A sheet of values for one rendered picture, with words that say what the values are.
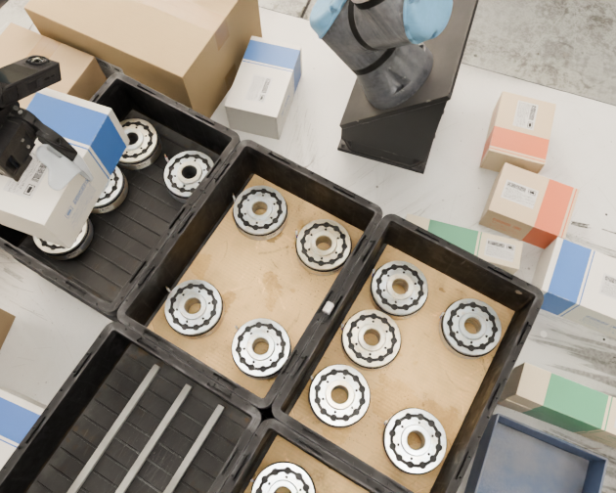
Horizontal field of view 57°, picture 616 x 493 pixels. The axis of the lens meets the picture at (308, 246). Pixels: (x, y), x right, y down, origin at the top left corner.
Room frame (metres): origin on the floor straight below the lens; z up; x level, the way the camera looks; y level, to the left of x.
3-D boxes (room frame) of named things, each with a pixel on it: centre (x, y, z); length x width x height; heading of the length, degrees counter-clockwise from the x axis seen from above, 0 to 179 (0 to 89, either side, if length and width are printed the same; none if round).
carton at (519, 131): (0.68, -0.48, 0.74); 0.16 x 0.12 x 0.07; 161
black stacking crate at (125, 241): (0.49, 0.35, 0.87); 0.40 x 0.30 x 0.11; 148
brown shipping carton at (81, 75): (0.75, 0.61, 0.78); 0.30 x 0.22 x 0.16; 153
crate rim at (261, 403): (0.33, 0.09, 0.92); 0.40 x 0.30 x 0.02; 148
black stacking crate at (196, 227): (0.33, 0.09, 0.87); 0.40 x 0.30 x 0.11; 148
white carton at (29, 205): (0.43, 0.38, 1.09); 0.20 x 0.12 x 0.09; 158
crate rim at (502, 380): (0.17, -0.16, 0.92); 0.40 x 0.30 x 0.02; 148
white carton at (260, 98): (0.83, 0.09, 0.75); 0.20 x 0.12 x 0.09; 163
